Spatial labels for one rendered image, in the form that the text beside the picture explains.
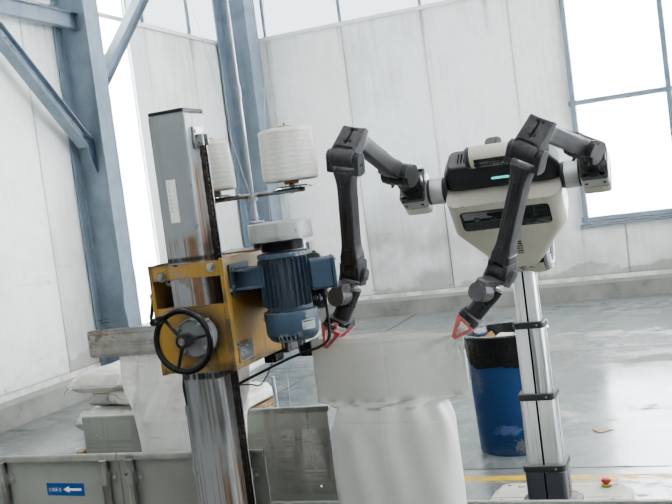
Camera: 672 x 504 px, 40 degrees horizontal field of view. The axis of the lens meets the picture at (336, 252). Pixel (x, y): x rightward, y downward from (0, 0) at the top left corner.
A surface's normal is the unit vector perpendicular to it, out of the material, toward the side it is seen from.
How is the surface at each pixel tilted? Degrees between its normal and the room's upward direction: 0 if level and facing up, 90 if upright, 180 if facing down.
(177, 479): 90
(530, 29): 90
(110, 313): 90
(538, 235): 130
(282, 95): 90
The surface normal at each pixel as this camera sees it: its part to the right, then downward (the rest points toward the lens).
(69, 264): 0.93, -0.10
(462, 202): -0.33, -0.70
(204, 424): -0.36, 0.10
